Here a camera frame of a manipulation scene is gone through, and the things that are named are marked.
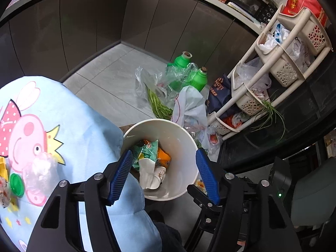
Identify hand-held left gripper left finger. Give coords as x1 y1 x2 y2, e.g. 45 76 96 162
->
26 149 133 252

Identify white crumpled plastic bags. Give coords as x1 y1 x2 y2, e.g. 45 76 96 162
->
259 24 307 66

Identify clear plastic bag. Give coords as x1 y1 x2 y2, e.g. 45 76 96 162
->
135 63 200 118

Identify green foil snack bag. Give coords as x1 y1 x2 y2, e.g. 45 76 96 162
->
131 139 159 169

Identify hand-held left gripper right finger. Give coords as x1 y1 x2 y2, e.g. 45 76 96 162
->
195 148 302 252

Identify blue cartoon printed tablecloth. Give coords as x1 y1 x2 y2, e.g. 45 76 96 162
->
0 75 162 252

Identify person's leg in jeans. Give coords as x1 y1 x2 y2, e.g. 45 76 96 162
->
147 210 184 252

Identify green bottle cap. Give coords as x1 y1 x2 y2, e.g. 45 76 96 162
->
10 174 25 198

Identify yellow wrapper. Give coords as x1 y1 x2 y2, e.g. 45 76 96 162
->
0 156 9 180

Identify green grassy plant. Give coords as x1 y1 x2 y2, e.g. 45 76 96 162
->
251 92 286 142

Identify white plastic bag red print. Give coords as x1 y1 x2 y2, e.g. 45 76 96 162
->
172 85 208 126

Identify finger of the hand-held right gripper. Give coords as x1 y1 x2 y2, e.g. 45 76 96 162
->
184 210 226 252
187 184 225 214

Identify bunch of green beans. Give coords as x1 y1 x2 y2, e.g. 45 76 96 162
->
146 87 174 118

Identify white printed paper cup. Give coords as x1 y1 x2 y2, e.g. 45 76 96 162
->
139 159 167 189

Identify beige plastic basket rack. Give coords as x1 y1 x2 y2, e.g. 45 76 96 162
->
207 4 332 139

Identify kitchen counter with dark cabinets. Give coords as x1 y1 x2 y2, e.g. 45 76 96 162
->
0 0 263 84

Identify clear plastic wrapper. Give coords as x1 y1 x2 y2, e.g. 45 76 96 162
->
22 152 57 198

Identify green plastic bottle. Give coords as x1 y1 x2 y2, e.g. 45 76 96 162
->
190 67 208 93
168 52 193 91

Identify navy blue shopping bag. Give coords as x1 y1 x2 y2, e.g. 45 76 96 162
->
205 73 231 113

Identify white trash bin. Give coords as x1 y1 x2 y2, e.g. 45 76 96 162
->
121 119 199 202

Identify white patterned candy wrapper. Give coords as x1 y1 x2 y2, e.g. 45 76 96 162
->
0 177 12 209

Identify translucent plastic bag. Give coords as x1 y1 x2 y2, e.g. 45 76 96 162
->
232 58 272 90

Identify black countertop oven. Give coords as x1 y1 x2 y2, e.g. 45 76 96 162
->
227 0 276 23

